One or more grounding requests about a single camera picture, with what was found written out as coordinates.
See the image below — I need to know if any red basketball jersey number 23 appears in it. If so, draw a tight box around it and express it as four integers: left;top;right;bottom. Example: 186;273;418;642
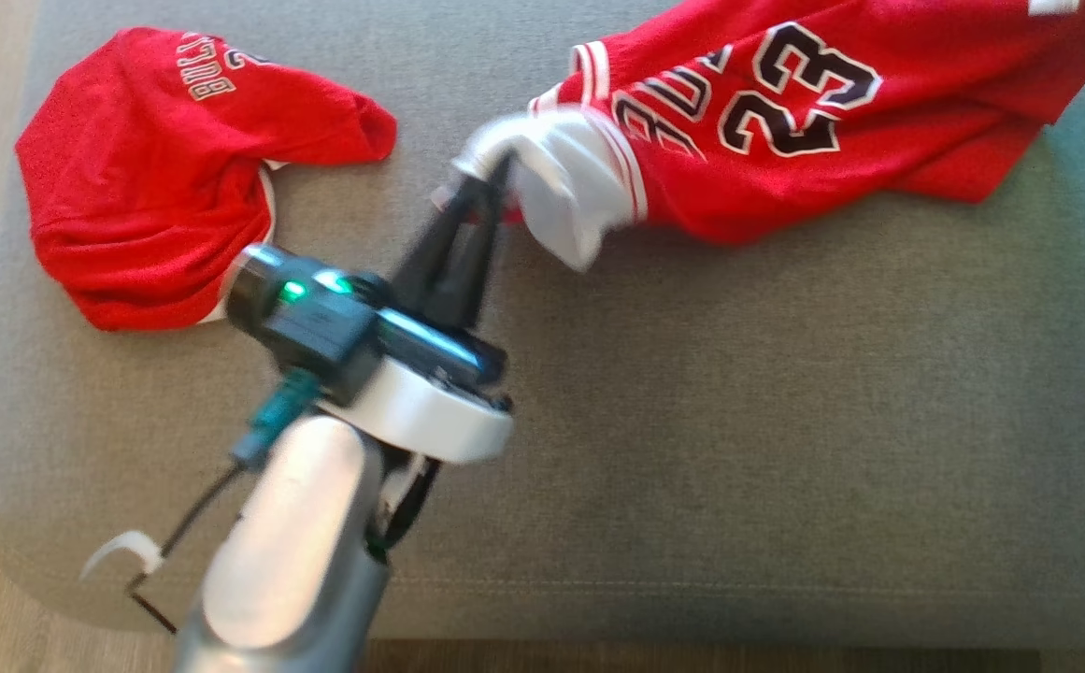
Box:
430;0;1085;274

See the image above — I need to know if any white cable clip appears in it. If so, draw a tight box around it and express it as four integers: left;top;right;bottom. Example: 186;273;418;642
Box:
81;530;165;582

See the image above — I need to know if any teal plug black camera cable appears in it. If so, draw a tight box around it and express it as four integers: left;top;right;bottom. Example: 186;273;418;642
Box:
126;367;323;637

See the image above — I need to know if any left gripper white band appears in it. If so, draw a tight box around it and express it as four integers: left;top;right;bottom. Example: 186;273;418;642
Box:
318;159;515;465

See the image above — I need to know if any grey fabric sofa seat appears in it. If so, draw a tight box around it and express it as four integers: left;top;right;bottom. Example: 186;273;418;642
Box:
0;0;1085;648

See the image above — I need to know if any red shorts white stripe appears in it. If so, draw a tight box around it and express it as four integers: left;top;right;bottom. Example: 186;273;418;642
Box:
16;26;399;332

